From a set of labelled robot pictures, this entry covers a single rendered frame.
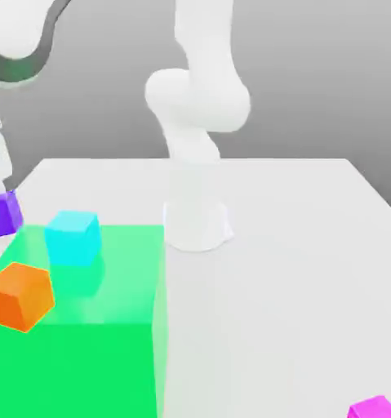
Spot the large green box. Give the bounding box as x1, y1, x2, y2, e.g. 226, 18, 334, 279
0, 224, 169, 418

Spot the small magenta cube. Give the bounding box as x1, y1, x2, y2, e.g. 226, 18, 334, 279
347, 394, 391, 418

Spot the small purple cube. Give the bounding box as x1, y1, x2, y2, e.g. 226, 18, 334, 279
0, 189, 24, 242

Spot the small orange cube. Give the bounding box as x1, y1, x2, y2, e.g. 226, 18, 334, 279
0, 261, 56, 334

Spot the small cyan cube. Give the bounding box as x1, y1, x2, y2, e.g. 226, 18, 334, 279
43, 210, 103, 268

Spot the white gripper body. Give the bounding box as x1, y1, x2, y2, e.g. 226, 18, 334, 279
0, 131, 14, 185

